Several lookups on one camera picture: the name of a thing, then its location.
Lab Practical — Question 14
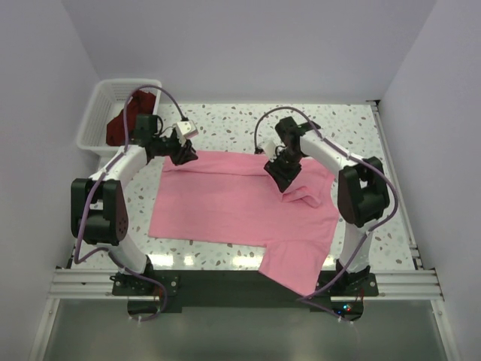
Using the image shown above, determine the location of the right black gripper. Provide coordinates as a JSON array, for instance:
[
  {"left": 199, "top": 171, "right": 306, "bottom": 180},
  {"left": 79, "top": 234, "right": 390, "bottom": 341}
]
[{"left": 265, "top": 149, "right": 305, "bottom": 193}]

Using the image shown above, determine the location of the pink t-shirt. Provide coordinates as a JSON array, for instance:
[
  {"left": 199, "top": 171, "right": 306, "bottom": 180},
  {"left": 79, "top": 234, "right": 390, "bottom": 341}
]
[{"left": 149, "top": 151, "right": 339, "bottom": 296}]

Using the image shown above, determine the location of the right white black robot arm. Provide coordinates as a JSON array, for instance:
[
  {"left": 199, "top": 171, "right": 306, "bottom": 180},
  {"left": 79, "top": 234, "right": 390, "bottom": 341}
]
[{"left": 256, "top": 117, "right": 398, "bottom": 296}]

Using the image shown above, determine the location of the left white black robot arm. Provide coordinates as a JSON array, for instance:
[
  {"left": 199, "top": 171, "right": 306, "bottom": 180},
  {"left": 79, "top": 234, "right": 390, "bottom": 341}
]
[{"left": 71, "top": 115, "right": 198, "bottom": 295}]

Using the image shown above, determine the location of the dark red t-shirt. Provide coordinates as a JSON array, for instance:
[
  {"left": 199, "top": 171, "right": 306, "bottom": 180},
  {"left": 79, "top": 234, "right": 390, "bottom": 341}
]
[{"left": 105, "top": 90, "right": 156, "bottom": 147}]

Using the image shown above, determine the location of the white plastic laundry basket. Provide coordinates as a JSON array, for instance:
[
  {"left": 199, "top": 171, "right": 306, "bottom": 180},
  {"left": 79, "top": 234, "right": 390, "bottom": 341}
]
[{"left": 76, "top": 78, "right": 162, "bottom": 158}]

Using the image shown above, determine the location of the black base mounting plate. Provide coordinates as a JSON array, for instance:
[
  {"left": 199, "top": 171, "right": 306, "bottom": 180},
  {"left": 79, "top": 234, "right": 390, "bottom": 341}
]
[{"left": 110, "top": 270, "right": 380, "bottom": 321}]

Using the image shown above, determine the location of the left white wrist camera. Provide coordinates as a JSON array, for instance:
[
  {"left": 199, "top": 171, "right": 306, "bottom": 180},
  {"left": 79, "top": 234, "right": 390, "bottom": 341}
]
[{"left": 175, "top": 120, "right": 198, "bottom": 143}]

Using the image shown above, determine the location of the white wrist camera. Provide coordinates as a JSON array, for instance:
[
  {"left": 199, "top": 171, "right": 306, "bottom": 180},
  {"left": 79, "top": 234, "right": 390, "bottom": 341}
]
[
  {"left": 175, "top": 120, "right": 198, "bottom": 143},
  {"left": 259, "top": 140, "right": 277, "bottom": 161}
]

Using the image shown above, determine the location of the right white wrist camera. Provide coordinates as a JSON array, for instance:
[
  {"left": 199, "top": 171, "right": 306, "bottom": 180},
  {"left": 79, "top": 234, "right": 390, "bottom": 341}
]
[{"left": 259, "top": 140, "right": 277, "bottom": 161}]

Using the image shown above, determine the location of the aluminium right side rail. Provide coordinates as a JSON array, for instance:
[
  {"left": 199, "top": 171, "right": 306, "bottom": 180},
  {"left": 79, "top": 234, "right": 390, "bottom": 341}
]
[{"left": 367, "top": 100, "right": 424, "bottom": 270}]

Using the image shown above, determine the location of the aluminium rail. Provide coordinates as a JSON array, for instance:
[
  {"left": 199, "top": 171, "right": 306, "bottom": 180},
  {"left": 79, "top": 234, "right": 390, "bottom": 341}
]
[
  {"left": 367, "top": 100, "right": 424, "bottom": 270},
  {"left": 48, "top": 269, "right": 443, "bottom": 301}
]

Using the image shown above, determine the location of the aluminium front rail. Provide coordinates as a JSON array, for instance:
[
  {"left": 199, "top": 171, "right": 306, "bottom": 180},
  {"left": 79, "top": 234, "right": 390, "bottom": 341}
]
[{"left": 48, "top": 269, "right": 443, "bottom": 301}]

